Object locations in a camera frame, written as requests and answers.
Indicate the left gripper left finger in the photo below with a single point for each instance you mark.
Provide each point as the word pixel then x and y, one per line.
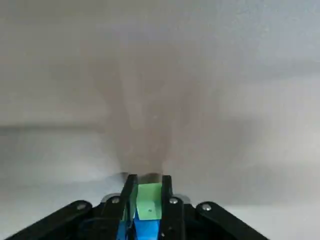
pixel 110 217

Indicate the blue magnetic cube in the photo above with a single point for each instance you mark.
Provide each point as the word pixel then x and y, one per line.
pixel 146 228

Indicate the green magnetic cube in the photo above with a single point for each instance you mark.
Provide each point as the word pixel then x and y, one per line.
pixel 148 200

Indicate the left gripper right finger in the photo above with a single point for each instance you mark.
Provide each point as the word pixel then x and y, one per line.
pixel 175 217

